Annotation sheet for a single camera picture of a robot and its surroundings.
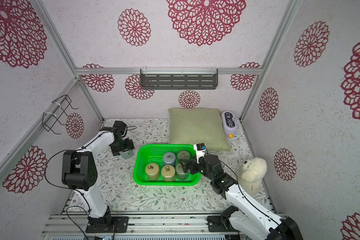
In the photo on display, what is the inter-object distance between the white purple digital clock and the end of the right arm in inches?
17.1

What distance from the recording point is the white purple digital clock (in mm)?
1051

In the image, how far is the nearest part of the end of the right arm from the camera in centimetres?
A: 60

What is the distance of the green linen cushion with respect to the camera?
0.97 metres

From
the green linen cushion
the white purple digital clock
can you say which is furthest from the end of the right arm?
the white purple digital clock

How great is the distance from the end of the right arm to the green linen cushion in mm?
265

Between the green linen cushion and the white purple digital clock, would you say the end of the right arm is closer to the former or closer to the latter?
the green linen cushion
